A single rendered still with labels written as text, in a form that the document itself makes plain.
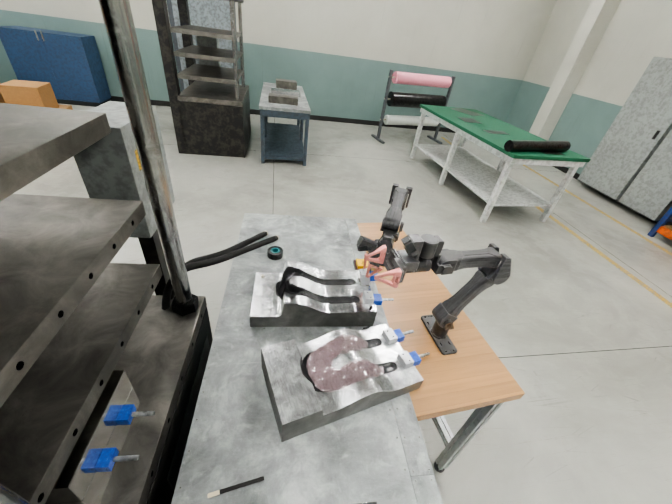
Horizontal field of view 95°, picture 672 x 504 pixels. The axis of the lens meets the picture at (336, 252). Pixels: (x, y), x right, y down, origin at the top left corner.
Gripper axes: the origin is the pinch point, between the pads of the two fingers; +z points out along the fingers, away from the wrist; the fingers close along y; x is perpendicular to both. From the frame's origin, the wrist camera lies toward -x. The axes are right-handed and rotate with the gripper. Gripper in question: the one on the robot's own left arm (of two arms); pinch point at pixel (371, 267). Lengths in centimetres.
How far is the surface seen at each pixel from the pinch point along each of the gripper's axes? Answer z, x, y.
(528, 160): -270, 39, -206
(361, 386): 5.3, 30.4, 21.6
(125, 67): 63, -46, -27
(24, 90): 288, 46, -420
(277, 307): 27.5, 33.6, -18.3
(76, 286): 72, -9, 9
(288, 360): 26.7, 28.6, 9.7
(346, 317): 0.9, 34.4, -9.7
